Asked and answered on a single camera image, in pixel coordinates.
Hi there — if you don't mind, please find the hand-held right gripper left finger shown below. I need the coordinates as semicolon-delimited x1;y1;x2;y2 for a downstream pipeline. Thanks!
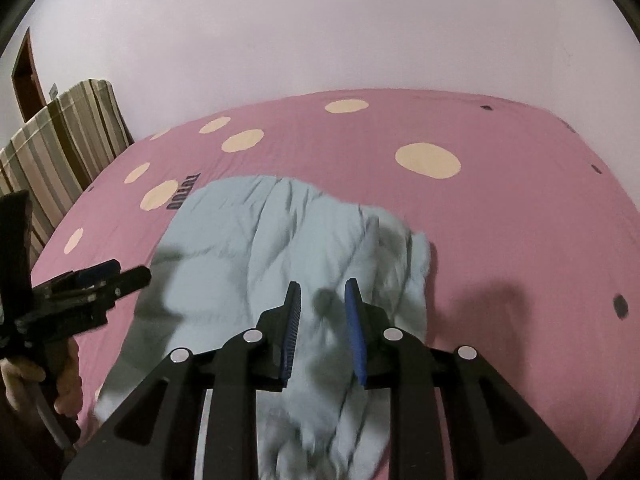
60;280;304;480

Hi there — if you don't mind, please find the pink dotted bed sheet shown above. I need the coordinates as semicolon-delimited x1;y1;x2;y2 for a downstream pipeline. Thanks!
30;89;640;480

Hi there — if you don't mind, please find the brown wooden door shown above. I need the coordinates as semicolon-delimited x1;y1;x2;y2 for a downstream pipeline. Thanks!
11;27;49;123

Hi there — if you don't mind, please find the light green puffer jacket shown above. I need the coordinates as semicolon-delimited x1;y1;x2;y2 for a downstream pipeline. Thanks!
94;174;434;480

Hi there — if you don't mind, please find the person's left hand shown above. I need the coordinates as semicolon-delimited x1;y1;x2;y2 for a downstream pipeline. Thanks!
0;340;85;417

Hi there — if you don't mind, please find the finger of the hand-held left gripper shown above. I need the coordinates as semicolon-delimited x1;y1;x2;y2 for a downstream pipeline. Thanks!
34;258;124;297
75;266;153;311

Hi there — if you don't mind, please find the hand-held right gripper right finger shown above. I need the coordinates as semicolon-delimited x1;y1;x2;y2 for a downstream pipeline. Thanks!
344;277;589;480

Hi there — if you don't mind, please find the striped pillow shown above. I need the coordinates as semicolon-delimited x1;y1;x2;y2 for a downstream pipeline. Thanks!
0;78;135;271

